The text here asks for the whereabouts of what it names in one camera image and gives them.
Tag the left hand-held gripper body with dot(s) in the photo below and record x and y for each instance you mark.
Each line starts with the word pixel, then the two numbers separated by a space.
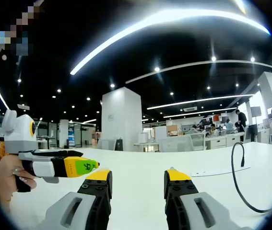
pixel 18 134

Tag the white mesh office chair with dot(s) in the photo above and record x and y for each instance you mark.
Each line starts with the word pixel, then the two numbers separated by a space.
pixel 176 143

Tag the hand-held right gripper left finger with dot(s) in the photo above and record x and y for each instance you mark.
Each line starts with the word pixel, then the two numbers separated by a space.
pixel 95 203

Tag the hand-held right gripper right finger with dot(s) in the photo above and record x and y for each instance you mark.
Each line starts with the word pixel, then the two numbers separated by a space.
pixel 181 206

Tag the white USB port panel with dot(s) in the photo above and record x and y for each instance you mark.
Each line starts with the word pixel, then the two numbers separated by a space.
pixel 212 172

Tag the small black box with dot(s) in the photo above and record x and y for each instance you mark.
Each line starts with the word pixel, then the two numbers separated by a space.
pixel 119 144

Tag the person's left hand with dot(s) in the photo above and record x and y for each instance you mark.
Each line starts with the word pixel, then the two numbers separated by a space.
pixel 6 175

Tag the white drawer cabinets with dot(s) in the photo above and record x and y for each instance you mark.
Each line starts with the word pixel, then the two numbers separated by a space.
pixel 222 142

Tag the white square pillar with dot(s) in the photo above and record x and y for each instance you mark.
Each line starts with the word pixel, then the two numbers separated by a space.
pixel 121 115

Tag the monitor on stand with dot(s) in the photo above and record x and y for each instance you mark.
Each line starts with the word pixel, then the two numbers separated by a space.
pixel 255 111

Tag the ceiling air vent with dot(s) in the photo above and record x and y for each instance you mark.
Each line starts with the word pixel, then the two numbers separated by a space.
pixel 190 109

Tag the curved ceiling light strip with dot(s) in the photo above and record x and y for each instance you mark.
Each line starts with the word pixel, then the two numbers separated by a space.
pixel 150 22

